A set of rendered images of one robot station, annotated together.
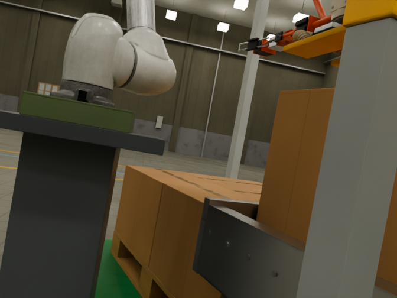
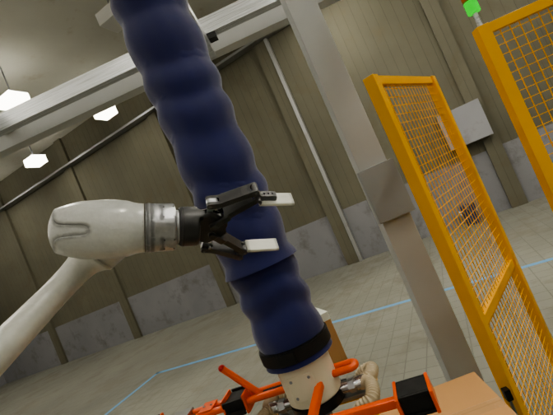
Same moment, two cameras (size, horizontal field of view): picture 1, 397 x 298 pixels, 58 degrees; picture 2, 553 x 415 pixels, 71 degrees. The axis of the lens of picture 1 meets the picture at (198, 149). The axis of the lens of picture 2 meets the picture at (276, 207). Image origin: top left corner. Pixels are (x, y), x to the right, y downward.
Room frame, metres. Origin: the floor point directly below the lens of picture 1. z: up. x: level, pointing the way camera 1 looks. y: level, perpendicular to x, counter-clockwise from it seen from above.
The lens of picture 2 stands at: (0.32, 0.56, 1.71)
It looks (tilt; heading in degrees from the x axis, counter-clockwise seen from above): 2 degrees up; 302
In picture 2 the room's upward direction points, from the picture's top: 23 degrees counter-clockwise
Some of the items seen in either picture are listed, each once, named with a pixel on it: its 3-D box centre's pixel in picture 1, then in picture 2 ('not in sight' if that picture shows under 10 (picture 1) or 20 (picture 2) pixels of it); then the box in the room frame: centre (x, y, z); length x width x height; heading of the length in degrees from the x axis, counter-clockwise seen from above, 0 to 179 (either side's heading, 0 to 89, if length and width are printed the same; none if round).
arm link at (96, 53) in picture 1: (96, 51); not in sight; (1.12, 0.36, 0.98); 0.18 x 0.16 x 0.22; 137
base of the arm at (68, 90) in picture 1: (85, 94); not in sight; (1.10, 0.37, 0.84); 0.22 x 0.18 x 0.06; 14
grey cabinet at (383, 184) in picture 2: not in sight; (385, 191); (0.95, -1.51, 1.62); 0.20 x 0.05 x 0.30; 28
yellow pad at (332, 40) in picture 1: (330, 36); not in sight; (1.03, -0.31, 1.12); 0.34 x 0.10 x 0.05; 19
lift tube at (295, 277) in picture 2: not in sight; (232, 198); (1.06, -0.40, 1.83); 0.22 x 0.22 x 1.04
